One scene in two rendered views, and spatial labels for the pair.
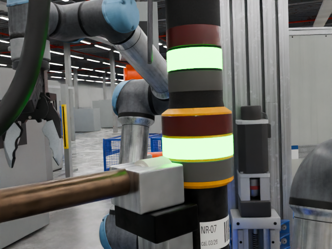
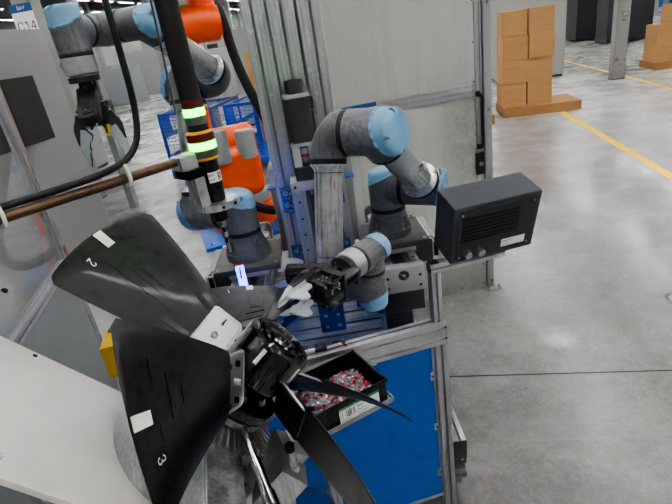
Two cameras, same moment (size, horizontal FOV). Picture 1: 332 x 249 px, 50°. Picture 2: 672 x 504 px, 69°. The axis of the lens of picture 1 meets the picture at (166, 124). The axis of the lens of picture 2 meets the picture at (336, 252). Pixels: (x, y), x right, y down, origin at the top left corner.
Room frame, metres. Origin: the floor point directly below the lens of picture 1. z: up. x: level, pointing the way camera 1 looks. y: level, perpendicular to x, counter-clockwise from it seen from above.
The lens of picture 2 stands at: (-0.60, -0.11, 1.69)
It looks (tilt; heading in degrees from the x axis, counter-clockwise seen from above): 24 degrees down; 353
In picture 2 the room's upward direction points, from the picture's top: 9 degrees counter-clockwise
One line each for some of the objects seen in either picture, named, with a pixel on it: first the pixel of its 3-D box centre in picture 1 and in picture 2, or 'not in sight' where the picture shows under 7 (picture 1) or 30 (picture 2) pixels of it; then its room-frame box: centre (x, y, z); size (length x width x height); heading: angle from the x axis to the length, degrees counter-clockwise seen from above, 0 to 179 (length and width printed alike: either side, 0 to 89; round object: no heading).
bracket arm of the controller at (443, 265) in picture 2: not in sight; (465, 258); (0.62, -0.62, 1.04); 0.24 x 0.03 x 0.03; 94
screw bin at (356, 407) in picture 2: not in sight; (336, 391); (0.42, -0.17, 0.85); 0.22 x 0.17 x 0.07; 110
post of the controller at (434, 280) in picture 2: not in sight; (435, 291); (0.62, -0.52, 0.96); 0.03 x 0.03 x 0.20; 4
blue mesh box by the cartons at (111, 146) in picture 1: (135, 158); (206, 135); (7.56, 0.69, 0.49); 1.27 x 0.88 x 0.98; 162
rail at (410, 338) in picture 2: not in sight; (301, 368); (0.59, -0.09, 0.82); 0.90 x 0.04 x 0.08; 94
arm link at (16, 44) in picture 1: (28, 52); (79, 67); (0.73, 0.27, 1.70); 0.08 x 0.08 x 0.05
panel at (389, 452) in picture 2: not in sight; (320, 461); (0.59, -0.09, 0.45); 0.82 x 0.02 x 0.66; 94
